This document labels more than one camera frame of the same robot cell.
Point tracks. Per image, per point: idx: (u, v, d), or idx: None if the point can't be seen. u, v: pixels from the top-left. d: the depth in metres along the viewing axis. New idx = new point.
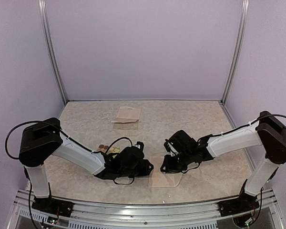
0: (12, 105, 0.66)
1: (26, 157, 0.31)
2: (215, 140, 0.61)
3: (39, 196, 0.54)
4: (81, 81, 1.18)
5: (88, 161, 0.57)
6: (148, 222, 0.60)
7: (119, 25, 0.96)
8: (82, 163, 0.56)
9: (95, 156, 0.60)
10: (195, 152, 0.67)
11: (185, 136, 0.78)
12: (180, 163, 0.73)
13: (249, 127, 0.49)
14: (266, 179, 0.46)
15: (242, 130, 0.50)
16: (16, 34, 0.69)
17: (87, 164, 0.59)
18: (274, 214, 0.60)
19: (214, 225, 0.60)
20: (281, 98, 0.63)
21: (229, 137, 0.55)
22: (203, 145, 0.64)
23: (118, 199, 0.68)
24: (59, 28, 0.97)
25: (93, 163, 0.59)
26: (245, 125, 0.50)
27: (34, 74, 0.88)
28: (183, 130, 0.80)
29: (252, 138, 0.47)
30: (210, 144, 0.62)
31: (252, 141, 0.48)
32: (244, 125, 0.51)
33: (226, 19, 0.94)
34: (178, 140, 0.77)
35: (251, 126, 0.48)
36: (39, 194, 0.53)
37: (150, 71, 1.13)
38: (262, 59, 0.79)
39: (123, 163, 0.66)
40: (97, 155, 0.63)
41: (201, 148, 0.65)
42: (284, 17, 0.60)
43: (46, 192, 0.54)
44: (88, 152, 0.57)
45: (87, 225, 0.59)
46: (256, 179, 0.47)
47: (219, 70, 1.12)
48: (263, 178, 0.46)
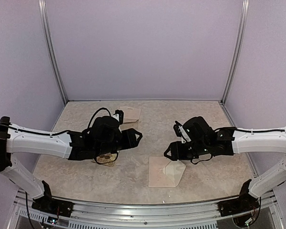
0: (12, 104, 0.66)
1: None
2: (243, 136, 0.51)
3: (35, 196, 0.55)
4: (81, 81, 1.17)
5: (53, 146, 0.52)
6: (148, 222, 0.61)
7: (119, 25, 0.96)
8: (47, 150, 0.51)
9: (58, 138, 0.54)
10: (215, 143, 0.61)
11: (204, 123, 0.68)
12: (191, 152, 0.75)
13: (283, 132, 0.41)
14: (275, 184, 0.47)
15: (275, 134, 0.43)
16: (16, 33, 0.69)
17: (54, 150, 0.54)
18: (274, 214, 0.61)
19: (214, 225, 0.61)
20: (281, 97, 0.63)
21: (259, 137, 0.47)
22: (228, 138, 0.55)
23: (118, 198, 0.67)
24: (59, 27, 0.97)
25: (59, 146, 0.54)
26: (280, 130, 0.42)
27: (34, 74, 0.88)
28: (202, 118, 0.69)
29: (285, 146, 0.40)
30: (237, 140, 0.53)
31: (282, 150, 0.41)
32: (279, 130, 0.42)
33: (226, 20, 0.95)
34: (195, 127, 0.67)
35: None
36: (35, 194, 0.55)
37: (150, 71, 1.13)
38: (262, 59, 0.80)
39: (97, 138, 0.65)
40: (62, 136, 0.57)
41: (225, 140, 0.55)
42: (284, 18, 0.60)
43: (41, 191, 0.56)
44: (48, 137, 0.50)
45: (87, 225, 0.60)
46: (266, 183, 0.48)
47: (219, 70, 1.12)
48: (273, 183, 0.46)
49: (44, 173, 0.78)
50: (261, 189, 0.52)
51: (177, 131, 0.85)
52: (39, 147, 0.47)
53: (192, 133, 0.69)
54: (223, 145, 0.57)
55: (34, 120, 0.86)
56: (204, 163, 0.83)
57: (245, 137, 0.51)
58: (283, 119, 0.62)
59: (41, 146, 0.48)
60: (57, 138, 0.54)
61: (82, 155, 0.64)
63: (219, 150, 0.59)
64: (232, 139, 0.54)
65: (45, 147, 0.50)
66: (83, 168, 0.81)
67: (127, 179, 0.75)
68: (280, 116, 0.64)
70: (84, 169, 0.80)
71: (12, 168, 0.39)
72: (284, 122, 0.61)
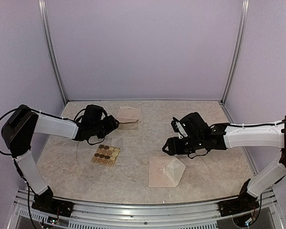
0: (12, 104, 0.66)
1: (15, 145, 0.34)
2: (236, 130, 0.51)
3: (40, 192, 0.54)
4: (81, 81, 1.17)
5: (64, 127, 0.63)
6: (148, 222, 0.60)
7: (119, 25, 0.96)
8: (61, 130, 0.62)
9: (66, 121, 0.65)
10: (209, 138, 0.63)
11: (199, 119, 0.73)
12: (188, 147, 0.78)
13: (273, 127, 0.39)
14: (271, 183, 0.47)
15: (265, 128, 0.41)
16: (16, 33, 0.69)
17: (64, 131, 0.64)
18: (274, 214, 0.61)
19: (214, 225, 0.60)
20: (281, 97, 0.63)
21: (250, 130, 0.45)
22: (220, 132, 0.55)
23: (118, 198, 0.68)
24: (59, 27, 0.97)
25: (68, 127, 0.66)
26: (270, 124, 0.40)
27: (35, 74, 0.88)
28: (198, 113, 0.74)
29: (273, 139, 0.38)
30: (228, 134, 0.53)
31: (271, 144, 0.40)
32: (269, 124, 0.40)
33: (226, 20, 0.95)
34: (190, 122, 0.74)
35: (277, 127, 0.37)
36: (40, 190, 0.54)
37: (150, 71, 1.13)
38: (262, 59, 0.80)
39: (90, 119, 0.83)
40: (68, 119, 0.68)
41: (217, 135, 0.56)
42: (284, 18, 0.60)
43: (45, 184, 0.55)
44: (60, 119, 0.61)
45: (87, 225, 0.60)
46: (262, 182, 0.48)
47: (219, 70, 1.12)
48: (270, 182, 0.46)
49: (44, 173, 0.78)
50: (260, 189, 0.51)
51: (175, 127, 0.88)
52: (55, 128, 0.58)
53: (188, 128, 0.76)
54: (216, 140, 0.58)
55: None
56: (203, 163, 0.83)
57: (235, 131, 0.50)
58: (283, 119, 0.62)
59: (56, 127, 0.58)
60: (66, 121, 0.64)
61: (82, 135, 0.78)
63: (212, 144, 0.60)
64: (223, 133, 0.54)
65: (59, 128, 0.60)
66: (83, 168, 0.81)
67: (127, 179, 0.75)
68: (280, 115, 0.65)
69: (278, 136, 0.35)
70: (84, 169, 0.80)
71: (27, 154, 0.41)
72: None
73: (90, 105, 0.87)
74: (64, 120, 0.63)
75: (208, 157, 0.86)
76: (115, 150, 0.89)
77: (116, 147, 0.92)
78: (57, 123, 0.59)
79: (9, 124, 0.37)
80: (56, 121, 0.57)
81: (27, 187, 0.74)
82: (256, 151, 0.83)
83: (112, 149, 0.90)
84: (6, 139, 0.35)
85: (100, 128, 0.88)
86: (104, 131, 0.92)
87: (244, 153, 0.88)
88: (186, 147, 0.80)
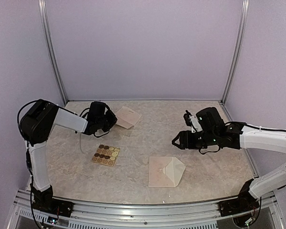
0: (12, 104, 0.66)
1: (35, 135, 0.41)
2: (250, 131, 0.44)
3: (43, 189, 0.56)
4: (81, 81, 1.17)
5: (76, 120, 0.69)
6: (148, 222, 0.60)
7: (119, 25, 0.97)
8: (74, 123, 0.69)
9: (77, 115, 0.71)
10: (223, 135, 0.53)
11: (217, 114, 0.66)
12: (201, 142, 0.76)
13: None
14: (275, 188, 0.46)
15: (281, 134, 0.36)
16: (16, 34, 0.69)
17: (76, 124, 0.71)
18: (274, 214, 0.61)
19: (214, 225, 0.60)
20: (281, 97, 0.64)
21: (264, 134, 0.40)
22: (237, 131, 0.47)
23: (118, 198, 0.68)
24: (58, 27, 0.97)
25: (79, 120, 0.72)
26: None
27: (34, 74, 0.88)
28: (216, 109, 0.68)
29: None
30: (245, 134, 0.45)
31: None
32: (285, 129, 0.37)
33: (226, 19, 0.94)
34: (207, 117, 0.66)
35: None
36: (43, 187, 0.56)
37: (150, 71, 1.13)
38: (262, 59, 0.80)
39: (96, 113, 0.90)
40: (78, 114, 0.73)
41: (233, 133, 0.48)
42: (284, 18, 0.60)
43: (47, 182, 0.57)
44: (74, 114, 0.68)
45: (87, 225, 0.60)
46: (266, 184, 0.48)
47: (219, 70, 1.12)
48: (271, 185, 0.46)
49: None
50: (260, 192, 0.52)
51: (188, 121, 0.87)
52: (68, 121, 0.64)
53: (203, 122, 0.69)
54: (231, 137, 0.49)
55: None
56: (204, 163, 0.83)
57: (250, 133, 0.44)
58: (283, 119, 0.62)
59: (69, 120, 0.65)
60: (76, 114, 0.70)
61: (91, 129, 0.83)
63: (227, 142, 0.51)
64: (240, 132, 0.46)
65: (73, 122, 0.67)
66: (83, 168, 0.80)
67: (127, 179, 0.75)
68: (279, 115, 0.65)
69: None
70: (84, 169, 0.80)
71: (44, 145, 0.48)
72: (283, 121, 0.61)
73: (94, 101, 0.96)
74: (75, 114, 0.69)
75: (208, 157, 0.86)
76: (115, 150, 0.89)
77: (116, 147, 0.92)
78: (71, 118, 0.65)
79: (30, 115, 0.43)
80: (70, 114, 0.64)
81: (27, 187, 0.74)
82: (256, 151, 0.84)
83: (112, 149, 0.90)
84: (25, 127, 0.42)
85: (105, 121, 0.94)
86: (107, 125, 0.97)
87: (244, 153, 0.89)
88: (199, 141, 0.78)
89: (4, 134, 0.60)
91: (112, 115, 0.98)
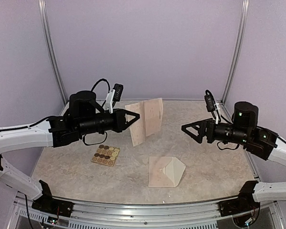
0: (12, 104, 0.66)
1: None
2: (285, 148, 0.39)
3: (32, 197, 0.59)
4: (81, 81, 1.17)
5: (38, 138, 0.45)
6: (148, 222, 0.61)
7: (120, 25, 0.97)
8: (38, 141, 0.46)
9: (40, 129, 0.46)
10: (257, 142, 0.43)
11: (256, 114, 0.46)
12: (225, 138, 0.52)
13: None
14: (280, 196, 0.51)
15: None
16: (16, 33, 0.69)
17: (44, 142, 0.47)
18: (274, 214, 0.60)
19: (214, 225, 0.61)
20: (281, 96, 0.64)
21: None
22: (271, 143, 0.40)
23: (118, 198, 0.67)
24: (58, 27, 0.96)
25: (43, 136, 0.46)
26: None
27: (34, 74, 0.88)
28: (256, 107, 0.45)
29: None
30: (279, 149, 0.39)
31: None
32: None
33: (227, 19, 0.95)
34: (248, 117, 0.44)
35: None
36: (34, 196, 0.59)
37: (150, 71, 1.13)
38: (262, 59, 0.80)
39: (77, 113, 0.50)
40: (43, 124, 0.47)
41: (267, 145, 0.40)
42: (284, 18, 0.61)
43: (39, 191, 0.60)
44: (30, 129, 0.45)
45: (87, 225, 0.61)
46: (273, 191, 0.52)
47: (219, 70, 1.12)
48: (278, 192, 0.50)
49: (44, 173, 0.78)
50: (263, 196, 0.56)
51: (210, 106, 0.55)
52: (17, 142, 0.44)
53: (240, 120, 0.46)
54: (262, 146, 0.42)
55: (34, 119, 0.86)
56: (204, 163, 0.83)
57: (284, 150, 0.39)
58: (283, 118, 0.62)
59: (17, 141, 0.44)
60: (38, 129, 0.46)
61: (65, 138, 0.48)
63: (256, 150, 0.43)
64: (275, 145, 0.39)
65: (29, 141, 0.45)
66: (83, 168, 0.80)
67: (127, 179, 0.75)
68: (280, 115, 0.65)
69: None
70: (84, 169, 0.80)
71: (5, 172, 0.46)
72: (284, 121, 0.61)
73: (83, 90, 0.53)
74: (33, 129, 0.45)
75: (208, 158, 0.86)
76: (115, 150, 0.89)
77: (116, 147, 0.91)
78: (18, 139, 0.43)
79: None
80: (13, 137, 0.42)
81: None
82: None
83: (112, 150, 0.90)
84: None
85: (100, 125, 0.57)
86: (108, 128, 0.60)
87: (244, 153, 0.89)
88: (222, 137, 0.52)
89: None
91: (119, 118, 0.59)
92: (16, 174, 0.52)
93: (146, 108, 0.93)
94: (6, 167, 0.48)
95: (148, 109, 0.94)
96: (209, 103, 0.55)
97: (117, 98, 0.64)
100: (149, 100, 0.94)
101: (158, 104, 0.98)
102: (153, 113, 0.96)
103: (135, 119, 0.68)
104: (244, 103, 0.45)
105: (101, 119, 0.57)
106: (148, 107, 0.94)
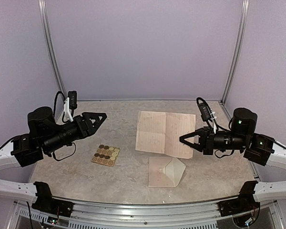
0: (12, 104, 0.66)
1: None
2: (282, 153, 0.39)
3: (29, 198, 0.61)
4: (81, 81, 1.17)
5: (5, 162, 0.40)
6: (148, 222, 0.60)
7: (119, 26, 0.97)
8: (8, 163, 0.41)
9: (5, 152, 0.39)
10: (255, 148, 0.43)
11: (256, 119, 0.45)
12: (223, 146, 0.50)
13: None
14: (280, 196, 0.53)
15: None
16: (16, 35, 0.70)
17: (12, 163, 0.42)
18: (274, 214, 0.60)
19: (214, 225, 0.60)
20: (281, 95, 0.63)
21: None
22: (268, 149, 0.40)
23: (118, 198, 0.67)
24: (58, 27, 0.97)
25: (8, 160, 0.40)
26: None
27: (34, 74, 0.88)
28: (257, 114, 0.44)
29: None
30: (276, 155, 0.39)
31: None
32: None
33: (226, 19, 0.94)
34: (247, 123, 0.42)
35: None
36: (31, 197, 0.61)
37: (150, 70, 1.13)
38: (262, 59, 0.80)
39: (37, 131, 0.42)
40: (7, 146, 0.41)
41: (265, 152, 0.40)
42: (284, 18, 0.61)
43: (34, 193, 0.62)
44: None
45: (87, 225, 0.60)
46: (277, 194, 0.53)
47: (219, 70, 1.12)
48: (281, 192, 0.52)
49: (45, 173, 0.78)
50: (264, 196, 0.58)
51: (204, 114, 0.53)
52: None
53: (240, 126, 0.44)
54: (260, 153, 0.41)
55: None
56: (204, 163, 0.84)
57: (282, 155, 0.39)
58: (283, 118, 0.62)
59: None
60: (3, 152, 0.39)
61: (29, 159, 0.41)
63: (254, 158, 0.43)
64: (271, 151, 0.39)
65: (1, 164, 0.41)
66: (83, 168, 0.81)
67: (127, 179, 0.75)
68: (279, 116, 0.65)
69: None
70: (84, 169, 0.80)
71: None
72: (284, 121, 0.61)
73: (42, 107, 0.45)
74: None
75: (208, 158, 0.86)
76: (115, 151, 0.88)
77: (116, 147, 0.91)
78: None
79: None
80: None
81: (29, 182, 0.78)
82: None
83: (112, 149, 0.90)
84: None
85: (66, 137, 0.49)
86: (75, 139, 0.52)
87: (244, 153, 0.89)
88: (221, 144, 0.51)
89: (4, 134, 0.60)
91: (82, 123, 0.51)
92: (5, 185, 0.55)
93: (167, 121, 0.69)
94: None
95: (169, 126, 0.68)
96: (204, 112, 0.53)
97: (74, 106, 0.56)
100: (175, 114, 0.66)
101: (187, 123, 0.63)
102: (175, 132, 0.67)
103: (103, 119, 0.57)
104: (244, 110, 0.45)
105: (64, 132, 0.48)
106: (169, 123, 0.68)
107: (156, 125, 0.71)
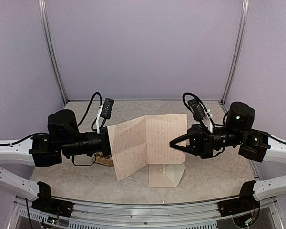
0: (11, 104, 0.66)
1: None
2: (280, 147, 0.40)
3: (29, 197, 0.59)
4: (81, 81, 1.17)
5: (18, 157, 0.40)
6: (148, 222, 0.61)
7: (119, 26, 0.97)
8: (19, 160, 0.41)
9: (23, 148, 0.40)
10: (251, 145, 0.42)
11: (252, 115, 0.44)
12: (219, 144, 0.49)
13: None
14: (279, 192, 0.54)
15: None
16: (16, 35, 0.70)
17: (22, 161, 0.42)
18: (274, 214, 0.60)
19: (214, 225, 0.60)
20: (281, 95, 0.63)
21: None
22: (264, 145, 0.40)
23: (118, 198, 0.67)
24: (58, 27, 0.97)
25: (22, 156, 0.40)
26: None
27: (34, 74, 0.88)
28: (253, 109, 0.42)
29: None
30: (273, 149, 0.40)
31: None
32: None
33: (226, 20, 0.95)
34: (245, 120, 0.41)
35: None
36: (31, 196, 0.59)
37: (150, 70, 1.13)
38: (262, 59, 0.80)
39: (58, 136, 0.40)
40: (25, 143, 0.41)
41: (261, 148, 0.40)
42: (284, 18, 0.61)
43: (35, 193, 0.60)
44: (10, 148, 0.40)
45: (87, 225, 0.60)
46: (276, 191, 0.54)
47: (219, 70, 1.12)
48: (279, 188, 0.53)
49: (45, 173, 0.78)
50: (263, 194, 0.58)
51: (198, 113, 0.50)
52: (2, 158, 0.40)
53: (237, 123, 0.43)
54: (256, 150, 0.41)
55: (34, 119, 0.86)
56: (204, 163, 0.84)
57: (279, 149, 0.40)
58: (283, 118, 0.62)
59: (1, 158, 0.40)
60: (20, 148, 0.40)
61: (46, 161, 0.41)
63: (250, 155, 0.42)
64: (268, 147, 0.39)
65: (12, 159, 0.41)
66: (83, 168, 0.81)
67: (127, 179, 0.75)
68: (279, 116, 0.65)
69: None
70: (84, 169, 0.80)
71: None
72: (284, 120, 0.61)
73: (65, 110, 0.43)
74: (14, 147, 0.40)
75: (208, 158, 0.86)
76: None
77: None
78: (0, 155, 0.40)
79: None
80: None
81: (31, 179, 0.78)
82: None
83: None
84: None
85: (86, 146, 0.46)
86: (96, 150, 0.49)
87: None
88: (218, 143, 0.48)
89: (4, 133, 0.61)
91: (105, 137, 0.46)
92: (8, 178, 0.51)
93: (148, 129, 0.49)
94: None
95: (153, 131, 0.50)
96: (198, 110, 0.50)
97: (106, 115, 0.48)
100: (160, 116, 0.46)
101: (176, 126, 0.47)
102: (162, 138, 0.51)
103: None
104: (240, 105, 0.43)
105: (85, 141, 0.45)
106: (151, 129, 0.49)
107: (136, 135, 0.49)
